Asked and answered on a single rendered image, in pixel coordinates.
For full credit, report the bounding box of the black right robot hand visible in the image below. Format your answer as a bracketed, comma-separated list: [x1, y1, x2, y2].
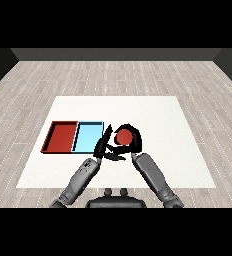
[106, 123, 143, 156]

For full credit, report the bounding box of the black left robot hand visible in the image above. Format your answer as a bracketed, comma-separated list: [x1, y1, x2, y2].
[92, 124, 127, 162]

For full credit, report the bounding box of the small red can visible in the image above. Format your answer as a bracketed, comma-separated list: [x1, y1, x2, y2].
[113, 128, 134, 147]

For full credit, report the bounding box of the shallow light blue open box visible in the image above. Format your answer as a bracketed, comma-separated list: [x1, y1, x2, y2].
[71, 121, 105, 154]

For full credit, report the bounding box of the shallow red open box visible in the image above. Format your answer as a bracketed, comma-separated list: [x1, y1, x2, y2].
[40, 120, 79, 155]

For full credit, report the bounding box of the dark grey robot body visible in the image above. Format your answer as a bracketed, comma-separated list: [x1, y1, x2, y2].
[85, 188, 148, 209]

